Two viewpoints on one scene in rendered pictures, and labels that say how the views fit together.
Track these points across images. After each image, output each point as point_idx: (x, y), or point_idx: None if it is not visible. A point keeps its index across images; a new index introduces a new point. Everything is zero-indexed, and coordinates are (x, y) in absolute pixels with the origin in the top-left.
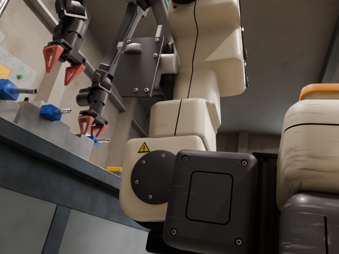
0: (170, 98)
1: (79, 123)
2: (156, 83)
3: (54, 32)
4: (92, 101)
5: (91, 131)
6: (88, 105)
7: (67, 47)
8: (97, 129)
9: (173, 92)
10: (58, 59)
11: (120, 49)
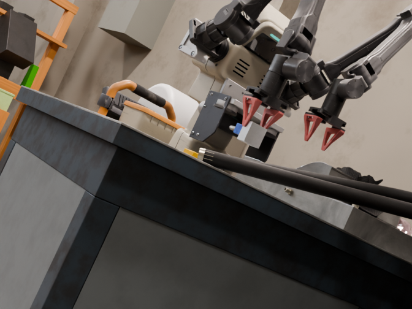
0: (227, 132)
1: (276, 120)
2: (241, 111)
3: (365, 88)
4: (286, 79)
5: (255, 110)
6: (287, 79)
7: None
8: (251, 103)
9: (230, 139)
10: (330, 123)
11: (279, 132)
